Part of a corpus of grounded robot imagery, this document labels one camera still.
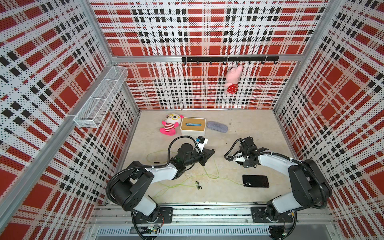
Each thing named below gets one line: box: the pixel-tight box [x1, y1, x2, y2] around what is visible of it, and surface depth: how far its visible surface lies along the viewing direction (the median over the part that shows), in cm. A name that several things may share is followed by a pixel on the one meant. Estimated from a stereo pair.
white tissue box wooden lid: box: [180, 117, 206, 136], surface depth 107 cm
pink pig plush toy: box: [224, 65, 244, 94], surface depth 96 cm
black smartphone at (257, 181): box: [242, 174, 270, 188], surface depth 86 cm
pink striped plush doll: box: [159, 113, 184, 136], surface depth 107 cm
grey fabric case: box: [206, 121, 228, 133], surface depth 110 cm
